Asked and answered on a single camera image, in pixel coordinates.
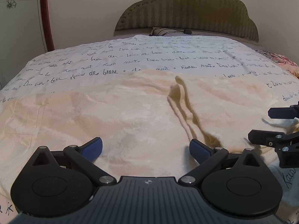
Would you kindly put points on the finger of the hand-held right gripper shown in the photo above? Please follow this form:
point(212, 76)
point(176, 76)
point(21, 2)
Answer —
point(264, 137)
point(281, 113)

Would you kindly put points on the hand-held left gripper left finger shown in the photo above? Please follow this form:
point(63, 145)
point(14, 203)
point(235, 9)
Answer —
point(94, 149)

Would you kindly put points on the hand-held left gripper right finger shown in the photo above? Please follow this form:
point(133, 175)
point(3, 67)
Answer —
point(199, 151)

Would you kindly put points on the cream fleece pants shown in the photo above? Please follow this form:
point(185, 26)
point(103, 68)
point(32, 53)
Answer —
point(128, 114)

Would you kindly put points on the patterned blanket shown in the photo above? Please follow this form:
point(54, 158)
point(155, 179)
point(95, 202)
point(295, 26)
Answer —
point(285, 63)

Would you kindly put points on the white script-print quilt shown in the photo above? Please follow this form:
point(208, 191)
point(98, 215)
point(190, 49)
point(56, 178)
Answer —
point(163, 51)

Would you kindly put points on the striped pillow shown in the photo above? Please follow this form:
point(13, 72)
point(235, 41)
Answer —
point(161, 31)

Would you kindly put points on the green padded headboard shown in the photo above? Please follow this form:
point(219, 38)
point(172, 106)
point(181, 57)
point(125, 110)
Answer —
point(186, 9)

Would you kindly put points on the flower-print frosted sliding door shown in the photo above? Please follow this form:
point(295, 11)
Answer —
point(18, 28)

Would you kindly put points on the brown wooden door frame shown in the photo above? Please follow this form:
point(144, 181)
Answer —
point(46, 16)

